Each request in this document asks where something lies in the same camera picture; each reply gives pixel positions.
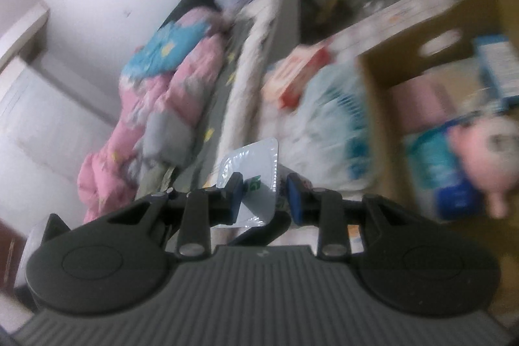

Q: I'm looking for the brown cardboard box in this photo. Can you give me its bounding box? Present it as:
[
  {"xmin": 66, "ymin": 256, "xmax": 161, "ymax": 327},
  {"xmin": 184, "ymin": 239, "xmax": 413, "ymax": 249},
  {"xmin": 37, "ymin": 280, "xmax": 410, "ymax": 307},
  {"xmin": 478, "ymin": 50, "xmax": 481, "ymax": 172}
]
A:
[{"xmin": 359, "ymin": 0, "xmax": 518, "ymax": 316}]

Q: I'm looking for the pink box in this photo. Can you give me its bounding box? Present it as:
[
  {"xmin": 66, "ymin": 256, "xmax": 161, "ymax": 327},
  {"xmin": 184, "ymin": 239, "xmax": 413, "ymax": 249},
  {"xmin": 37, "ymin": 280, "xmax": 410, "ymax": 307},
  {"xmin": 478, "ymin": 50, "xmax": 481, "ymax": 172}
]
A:
[{"xmin": 390, "ymin": 76, "xmax": 456, "ymax": 135}]

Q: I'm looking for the pink red wipes pack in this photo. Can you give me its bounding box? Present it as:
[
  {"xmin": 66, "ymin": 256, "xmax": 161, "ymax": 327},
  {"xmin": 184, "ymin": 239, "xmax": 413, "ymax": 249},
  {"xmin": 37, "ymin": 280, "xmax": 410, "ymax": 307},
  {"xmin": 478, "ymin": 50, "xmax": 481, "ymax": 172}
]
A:
[{"xmin": 261, "ymin": 43, "xmax": 331, "ymax": 109}]

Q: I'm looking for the blue white paper box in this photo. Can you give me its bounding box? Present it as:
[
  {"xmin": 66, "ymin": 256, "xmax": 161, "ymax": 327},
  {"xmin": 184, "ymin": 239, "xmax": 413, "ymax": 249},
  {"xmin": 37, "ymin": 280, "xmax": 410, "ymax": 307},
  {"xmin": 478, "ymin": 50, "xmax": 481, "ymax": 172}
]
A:
[{"xmin": 473, "ymin": 34, "xmax": 518, "ymax": 110}]

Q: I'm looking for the white translucent plastic bag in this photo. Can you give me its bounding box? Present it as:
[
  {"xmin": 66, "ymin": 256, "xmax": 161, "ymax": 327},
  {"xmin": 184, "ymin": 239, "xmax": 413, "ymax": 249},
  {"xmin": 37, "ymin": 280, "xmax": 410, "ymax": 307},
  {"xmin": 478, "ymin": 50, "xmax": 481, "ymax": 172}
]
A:
[{"xmin": 281, "ymin": 61, "xmax": 375, "ymax": 191}]

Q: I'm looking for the pink white plush toy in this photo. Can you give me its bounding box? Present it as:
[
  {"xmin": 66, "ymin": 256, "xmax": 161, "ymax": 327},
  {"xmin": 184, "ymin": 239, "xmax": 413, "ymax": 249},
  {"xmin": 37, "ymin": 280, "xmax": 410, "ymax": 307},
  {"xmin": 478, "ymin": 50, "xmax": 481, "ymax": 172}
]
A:
[{"xmin": 448, "ymin": 116, "xmax": 518, "ymax": 219}]

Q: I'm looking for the white plastic pouch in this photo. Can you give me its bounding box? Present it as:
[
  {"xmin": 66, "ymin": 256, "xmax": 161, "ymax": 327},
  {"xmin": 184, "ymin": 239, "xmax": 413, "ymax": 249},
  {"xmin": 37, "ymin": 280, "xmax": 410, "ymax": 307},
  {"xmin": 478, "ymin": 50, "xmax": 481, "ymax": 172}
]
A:
[{"xmin": 208, "ymin": 137, "xmax": 280, "ymax": 228}]

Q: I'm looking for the pink blue patterned quilt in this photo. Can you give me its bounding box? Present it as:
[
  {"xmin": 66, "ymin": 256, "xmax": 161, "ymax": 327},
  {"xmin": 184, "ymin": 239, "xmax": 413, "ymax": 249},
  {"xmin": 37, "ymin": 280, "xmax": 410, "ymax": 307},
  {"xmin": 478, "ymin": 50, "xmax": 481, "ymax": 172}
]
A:
[{"xmin": 78, "ymin": 6, "xmax": 229, "ymax": 223}]

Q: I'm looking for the blue wet wipes pack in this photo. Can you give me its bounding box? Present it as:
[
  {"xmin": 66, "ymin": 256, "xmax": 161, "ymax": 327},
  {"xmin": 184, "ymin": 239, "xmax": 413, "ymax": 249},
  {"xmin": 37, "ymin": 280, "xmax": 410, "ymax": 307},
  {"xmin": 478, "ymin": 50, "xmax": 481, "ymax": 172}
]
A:
[{"xmin": 403, "ymin": 121, "xmax": 483, "ymax": 222}]

